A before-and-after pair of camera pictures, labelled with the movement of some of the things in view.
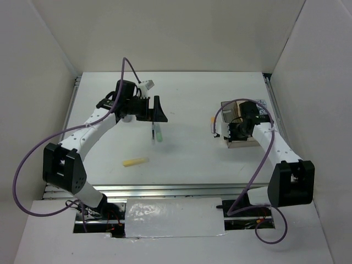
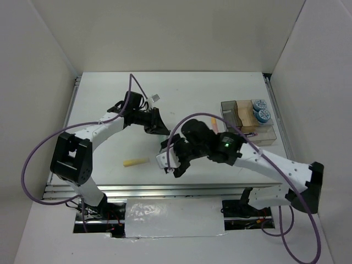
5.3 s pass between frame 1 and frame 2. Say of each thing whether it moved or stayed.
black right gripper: moved
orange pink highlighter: stayed
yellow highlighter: stayed
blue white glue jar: stayed
